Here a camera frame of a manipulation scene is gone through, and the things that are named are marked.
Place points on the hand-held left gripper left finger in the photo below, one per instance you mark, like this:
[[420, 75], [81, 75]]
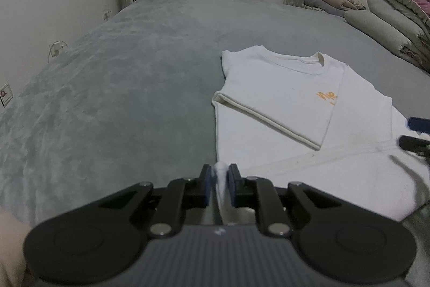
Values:
[[208, 186]]

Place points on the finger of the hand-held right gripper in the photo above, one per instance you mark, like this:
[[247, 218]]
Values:
[[420, 124], [415, 143]]

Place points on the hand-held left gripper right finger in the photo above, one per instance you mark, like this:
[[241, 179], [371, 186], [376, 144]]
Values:
[[231, 186]]

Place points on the white printed sweatshirt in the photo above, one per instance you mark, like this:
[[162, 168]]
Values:
[[285, 92]]

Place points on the stack of folded quilts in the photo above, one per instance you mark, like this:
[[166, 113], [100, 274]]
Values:
[[393, 13]]

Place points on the grey plush bed blanket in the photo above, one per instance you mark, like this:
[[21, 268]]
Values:
[[117, 88]]

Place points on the folded lavender blanket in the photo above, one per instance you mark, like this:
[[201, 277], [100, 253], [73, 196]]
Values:
[[319, 4]]

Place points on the green patterned cloth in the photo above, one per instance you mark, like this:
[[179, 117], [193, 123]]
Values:
[[310, 7]]

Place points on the person's beige clothing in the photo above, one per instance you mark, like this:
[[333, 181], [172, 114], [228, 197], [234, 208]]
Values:
[[11, 246]]

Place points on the wall switch with red dot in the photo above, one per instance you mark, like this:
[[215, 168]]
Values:
[[6, 95]]

